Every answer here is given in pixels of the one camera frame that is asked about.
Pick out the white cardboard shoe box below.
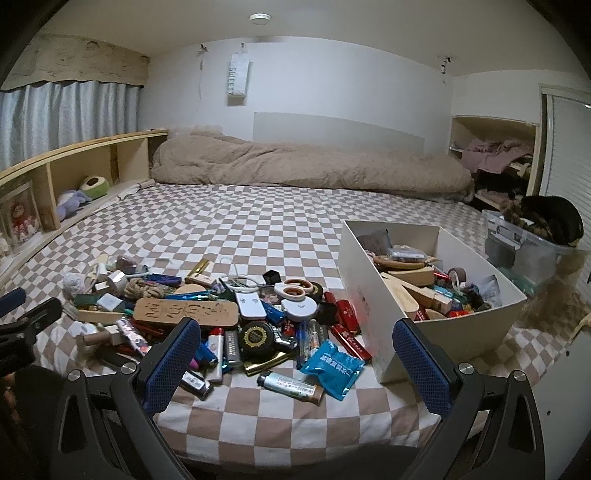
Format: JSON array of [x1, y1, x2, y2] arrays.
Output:
[[338, 221, 526, 384]]

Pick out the blue foil packet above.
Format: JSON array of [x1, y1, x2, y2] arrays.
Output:
[[301, 340, 365, 401]]

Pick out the black round tin gold emblem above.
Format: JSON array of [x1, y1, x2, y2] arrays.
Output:
[[238, 321, 276, 362]]

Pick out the beige coiled rope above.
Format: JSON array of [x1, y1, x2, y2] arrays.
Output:
[[123, 278, 174, 300]]

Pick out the checkered bed sheet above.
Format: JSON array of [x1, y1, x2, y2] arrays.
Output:
[[0, 181, 578, 467]]

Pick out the white charger box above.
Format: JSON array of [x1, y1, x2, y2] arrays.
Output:
[[96, 293, 125, 312]]

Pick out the gold metal lighter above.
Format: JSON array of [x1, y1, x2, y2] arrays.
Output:
[[243, 352, 296, 377]]

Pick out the orange white scissors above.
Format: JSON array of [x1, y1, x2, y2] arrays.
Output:
[[273, 278, 315, 302]]

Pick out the ceiling lamp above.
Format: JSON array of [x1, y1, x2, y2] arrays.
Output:
[[249, 12, 271, 26]]

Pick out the white round jar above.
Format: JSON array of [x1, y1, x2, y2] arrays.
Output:
[[68, 321, 98, 338]]

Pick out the white mallet brown handle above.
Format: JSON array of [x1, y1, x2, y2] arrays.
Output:
[[76, 325, 126, 355]]

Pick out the patterned cartoon lighter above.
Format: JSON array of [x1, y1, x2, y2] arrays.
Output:
[[115, 317, 150, 357]]

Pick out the green avocado plush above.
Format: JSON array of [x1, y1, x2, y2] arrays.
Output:
[[79, 176, 110, 200]]

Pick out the white tape roll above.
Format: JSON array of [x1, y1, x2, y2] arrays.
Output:
[[106, 270, 128, 296]]

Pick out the white power bank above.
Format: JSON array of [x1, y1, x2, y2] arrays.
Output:
[[235, 292, 266, 321]]

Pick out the grey curtain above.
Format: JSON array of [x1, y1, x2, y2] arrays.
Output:
[[1, 81, 141, 170]]

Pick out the carved wooden plaque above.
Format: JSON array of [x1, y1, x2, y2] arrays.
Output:
[[133, 298, 239, 328]]

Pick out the clear plastic storage bin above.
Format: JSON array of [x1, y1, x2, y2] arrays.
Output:
[[482, 210, 590, 297]]

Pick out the white lighter red cap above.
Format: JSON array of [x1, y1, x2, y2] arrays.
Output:
[[206, 327, 224, 384]]

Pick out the green flat box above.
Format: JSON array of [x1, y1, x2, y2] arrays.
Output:
[[73, 294, 100, 310]]

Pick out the hanging white paper bag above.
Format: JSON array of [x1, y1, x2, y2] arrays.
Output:
[[226, 44, 250, 98]]

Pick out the purple lighter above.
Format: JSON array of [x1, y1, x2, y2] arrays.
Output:
[[189, 343, 218, 371]]

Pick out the purple plush toy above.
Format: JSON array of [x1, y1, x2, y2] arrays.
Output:
[[56, 190, 92, 221]]

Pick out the light wooden block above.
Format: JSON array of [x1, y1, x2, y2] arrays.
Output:
[[77, 310, 124, 326]]

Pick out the white mesh ball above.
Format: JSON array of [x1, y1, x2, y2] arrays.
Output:
[[62, 272, 87, 299]]

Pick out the framed picture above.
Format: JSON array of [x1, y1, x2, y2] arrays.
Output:
[[1, 181, 42, 252]]

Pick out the pile of pink clothes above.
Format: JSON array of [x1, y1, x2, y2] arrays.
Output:
[[460, 138, 534, 174]]

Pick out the silver brown tube lighter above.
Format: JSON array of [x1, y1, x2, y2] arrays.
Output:
[[256, 371, 324, 405]]

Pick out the beige duvet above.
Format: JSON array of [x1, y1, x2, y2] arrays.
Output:
[[151, 130, 475, 201]]

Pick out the wooden bedside shelf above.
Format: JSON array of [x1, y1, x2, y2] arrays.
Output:
[[1, 129, 168, 283]]

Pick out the brown tape roll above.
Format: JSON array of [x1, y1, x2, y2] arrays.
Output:
[[448, 267, 467, 285]]

